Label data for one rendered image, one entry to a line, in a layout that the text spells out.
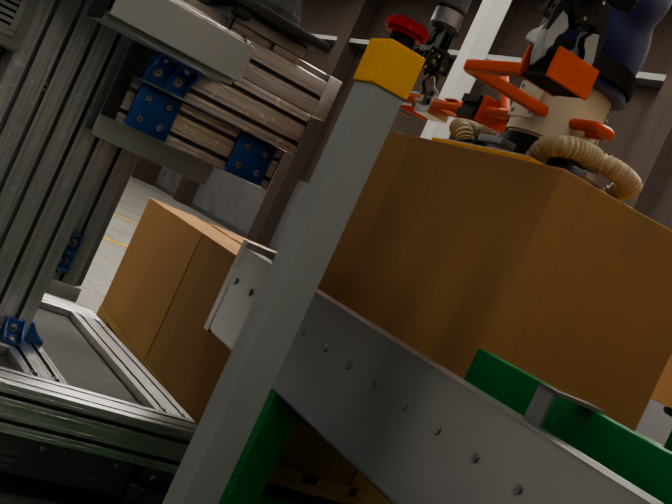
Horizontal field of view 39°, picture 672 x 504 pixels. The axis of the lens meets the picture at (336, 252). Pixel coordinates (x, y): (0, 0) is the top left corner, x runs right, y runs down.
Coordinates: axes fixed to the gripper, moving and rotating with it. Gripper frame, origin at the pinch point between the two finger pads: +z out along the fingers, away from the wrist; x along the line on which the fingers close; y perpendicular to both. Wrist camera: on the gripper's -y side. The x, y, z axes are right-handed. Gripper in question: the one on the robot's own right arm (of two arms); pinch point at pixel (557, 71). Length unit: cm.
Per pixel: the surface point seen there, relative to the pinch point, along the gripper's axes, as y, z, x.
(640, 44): 20.3, -19.0, -29.5
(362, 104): 3.8, 18.4, 26.7
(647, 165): 504, -127, -492
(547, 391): -34, 44, 6
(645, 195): 499, -102, -500
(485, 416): -29, 51, 9
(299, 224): 6.3, 38.3, 26.8
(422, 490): -23, 63, 9
